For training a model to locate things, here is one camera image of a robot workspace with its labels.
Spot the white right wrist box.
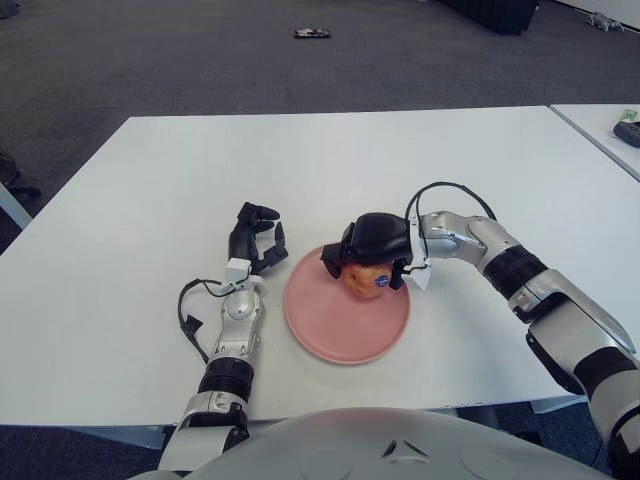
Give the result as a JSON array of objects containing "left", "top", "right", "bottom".
[{"left": 403, "top": 214, "right": 432, "bottom": 291}]

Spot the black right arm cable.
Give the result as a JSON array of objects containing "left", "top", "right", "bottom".
[{"left": 404, "top": 182, "right": 499, "bottom": 266}]

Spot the dark grey handheld controller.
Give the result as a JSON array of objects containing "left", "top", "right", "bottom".
[{"left": 613, "top": 121, "right": 640, "bottom": 146}]

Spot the red yellow apple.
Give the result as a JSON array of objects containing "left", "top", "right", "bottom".
[{"left": 341, "top": 263, "right": 391, "bottom": 300}]

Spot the black office chair base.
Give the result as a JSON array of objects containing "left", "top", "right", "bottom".
[{"left": 0, "top": 147, "right": 42, "bottom": 199}]

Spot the grey toy figure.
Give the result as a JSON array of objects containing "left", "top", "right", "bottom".
[{"left": 584, "top": 12, "right": 626, "bottom": 32}]

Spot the pink round plate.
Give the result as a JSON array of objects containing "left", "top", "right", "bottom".
[{"left": 283, "top": 244, "right": 412, "bottom": 365}]

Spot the grey robot torso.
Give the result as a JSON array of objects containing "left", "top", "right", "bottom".
[{"left": 192, "top": 407, "right": 616, "bottom": 480}]

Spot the black case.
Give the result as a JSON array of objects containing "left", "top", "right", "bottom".
[{"left": 439, "top": 0, "right": 541, "bottom": 36}]

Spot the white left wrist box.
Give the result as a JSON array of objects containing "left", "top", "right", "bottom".
[{"left": 224, "top": 257, "right": 251, "bottom": 289}]

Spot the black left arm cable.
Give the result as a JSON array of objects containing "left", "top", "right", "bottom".
[{"left": 177, "top": 277, "right": 236, "bottom": 364}]

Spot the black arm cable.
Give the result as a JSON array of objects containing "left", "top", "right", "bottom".
[
  {"left": 404, "top": 182, "right": 499, "bottom": 266},
  {"left": 177, "top": 277, "right": 236, "bottom": 364}
]

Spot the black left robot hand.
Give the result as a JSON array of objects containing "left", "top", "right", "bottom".
[{"left": 227, "top": 201, "right": 291, "bottom": 275}]

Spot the white table leg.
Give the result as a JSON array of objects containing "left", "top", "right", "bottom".
[{"left": 0, "top": 179, "right": 34, "bottom": 231}]

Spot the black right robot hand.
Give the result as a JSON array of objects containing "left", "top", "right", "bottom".
[{"left": 319, "top": 212, "right": 416, "bottom": 291}]

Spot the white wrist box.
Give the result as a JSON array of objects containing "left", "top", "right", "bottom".
[
  {"left": 224, "top": 257, "right": 251, "bottom": 289},
  {"left": 403, "top": 214, "right": 432, "bottom": 291}
]

